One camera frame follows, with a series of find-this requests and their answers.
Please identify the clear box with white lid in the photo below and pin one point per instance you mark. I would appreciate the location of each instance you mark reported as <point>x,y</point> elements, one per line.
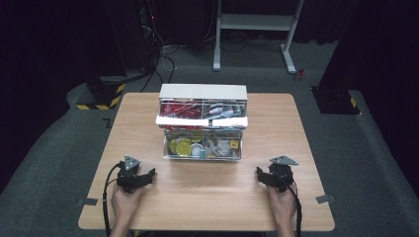
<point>183,148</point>

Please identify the pile of red packets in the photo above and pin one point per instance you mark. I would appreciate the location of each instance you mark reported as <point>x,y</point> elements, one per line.
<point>180,110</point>

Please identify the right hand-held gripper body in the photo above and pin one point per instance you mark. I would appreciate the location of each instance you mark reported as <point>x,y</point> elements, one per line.
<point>280,174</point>

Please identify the person's right hand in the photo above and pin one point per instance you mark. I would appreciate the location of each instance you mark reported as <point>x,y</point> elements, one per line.
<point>284,205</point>

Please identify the pile of yellow-lidded round cups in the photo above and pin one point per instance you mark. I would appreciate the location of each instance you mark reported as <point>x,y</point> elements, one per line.
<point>183,147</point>

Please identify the grey tape piece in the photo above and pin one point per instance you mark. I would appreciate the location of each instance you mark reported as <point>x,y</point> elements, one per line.
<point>325,198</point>
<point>87,201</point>

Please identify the black base with striped tape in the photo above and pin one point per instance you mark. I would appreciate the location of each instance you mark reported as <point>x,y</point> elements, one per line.
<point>103,94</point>

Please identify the yellow-tag tea bag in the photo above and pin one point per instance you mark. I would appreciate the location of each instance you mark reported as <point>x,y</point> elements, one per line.
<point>234,143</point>

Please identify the black floor tape mark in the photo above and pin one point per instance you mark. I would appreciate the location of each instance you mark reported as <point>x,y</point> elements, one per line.
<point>107,123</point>

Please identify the person's left hand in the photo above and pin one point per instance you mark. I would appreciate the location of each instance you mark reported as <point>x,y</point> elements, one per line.
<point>123,205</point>

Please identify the pile of white red sachets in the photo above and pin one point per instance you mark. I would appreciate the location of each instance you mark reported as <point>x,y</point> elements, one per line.
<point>224,110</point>

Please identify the white metal stand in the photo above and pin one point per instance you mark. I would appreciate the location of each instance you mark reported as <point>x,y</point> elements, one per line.
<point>255,22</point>

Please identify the pile of white tea bags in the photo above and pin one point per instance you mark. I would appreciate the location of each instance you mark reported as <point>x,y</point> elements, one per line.
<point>220,148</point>

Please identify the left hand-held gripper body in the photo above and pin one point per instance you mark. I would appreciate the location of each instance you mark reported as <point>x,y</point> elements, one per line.
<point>129,174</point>

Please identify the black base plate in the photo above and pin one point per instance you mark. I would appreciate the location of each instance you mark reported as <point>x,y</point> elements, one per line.
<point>334,100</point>

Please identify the clear drawer with tea bags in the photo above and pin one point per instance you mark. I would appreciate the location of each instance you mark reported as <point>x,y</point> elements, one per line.
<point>222,148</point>

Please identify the white-front drawer with white sachets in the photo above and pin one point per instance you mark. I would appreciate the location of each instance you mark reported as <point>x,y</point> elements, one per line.
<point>230,122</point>

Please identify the white-front drawer with red packets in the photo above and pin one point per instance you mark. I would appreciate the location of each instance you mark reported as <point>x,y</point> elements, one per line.
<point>181,120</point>

